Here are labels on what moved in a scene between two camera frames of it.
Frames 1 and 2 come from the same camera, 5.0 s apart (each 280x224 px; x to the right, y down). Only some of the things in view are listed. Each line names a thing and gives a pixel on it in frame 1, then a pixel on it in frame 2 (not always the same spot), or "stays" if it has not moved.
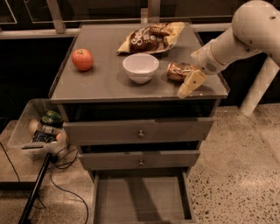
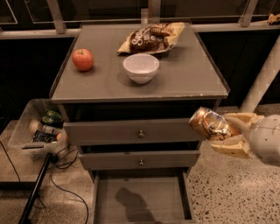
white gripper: x=206 y=61 -> x=266 y=139
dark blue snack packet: x=41 y=136 stays
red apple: x=82 y=59 stays
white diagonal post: x=262 y=82 stays
